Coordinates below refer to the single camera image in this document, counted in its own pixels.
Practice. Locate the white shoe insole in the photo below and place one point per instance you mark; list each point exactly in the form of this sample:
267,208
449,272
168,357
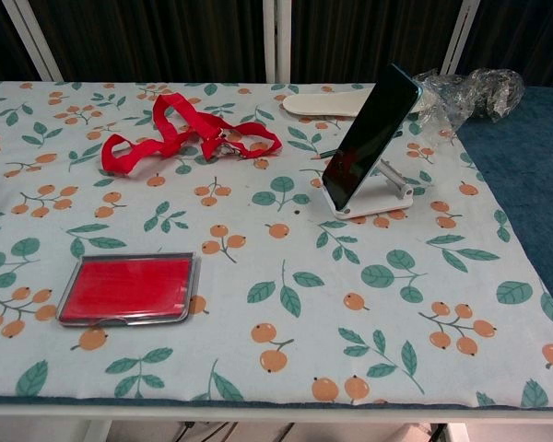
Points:
322,103

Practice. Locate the clear badge holder red card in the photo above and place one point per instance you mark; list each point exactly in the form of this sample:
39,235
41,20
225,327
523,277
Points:
129,290

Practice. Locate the crumpled clear plastic bag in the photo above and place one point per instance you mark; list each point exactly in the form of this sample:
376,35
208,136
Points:
479,92

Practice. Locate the black smartphone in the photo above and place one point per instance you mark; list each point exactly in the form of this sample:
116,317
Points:
373,138

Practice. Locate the floral print tablecloth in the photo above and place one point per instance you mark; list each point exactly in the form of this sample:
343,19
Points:
258,276

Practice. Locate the dark pleated curtain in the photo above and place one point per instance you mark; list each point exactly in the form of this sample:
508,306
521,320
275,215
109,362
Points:
156,41

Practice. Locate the white metal frame post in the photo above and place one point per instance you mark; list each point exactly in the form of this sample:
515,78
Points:
461,37
34,41
277,41

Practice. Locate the white folding phone stand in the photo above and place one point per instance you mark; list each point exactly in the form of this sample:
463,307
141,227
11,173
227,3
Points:
387,202

